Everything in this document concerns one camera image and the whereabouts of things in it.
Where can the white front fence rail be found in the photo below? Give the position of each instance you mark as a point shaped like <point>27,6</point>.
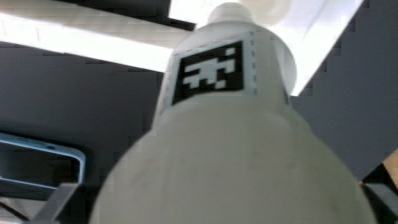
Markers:
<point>94,34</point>

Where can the white lamp bulb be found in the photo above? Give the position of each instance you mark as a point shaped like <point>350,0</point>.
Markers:
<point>229,166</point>

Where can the white right fence rail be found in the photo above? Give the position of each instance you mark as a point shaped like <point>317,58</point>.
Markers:
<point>306,21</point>

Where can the white fence rail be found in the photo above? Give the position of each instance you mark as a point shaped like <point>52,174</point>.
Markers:
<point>94,34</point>
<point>306,21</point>

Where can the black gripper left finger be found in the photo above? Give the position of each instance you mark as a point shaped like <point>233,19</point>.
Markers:
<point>55,204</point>

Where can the blue frame object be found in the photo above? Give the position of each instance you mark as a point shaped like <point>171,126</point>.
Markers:
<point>39,164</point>

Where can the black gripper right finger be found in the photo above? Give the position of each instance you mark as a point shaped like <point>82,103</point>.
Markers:
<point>380,191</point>

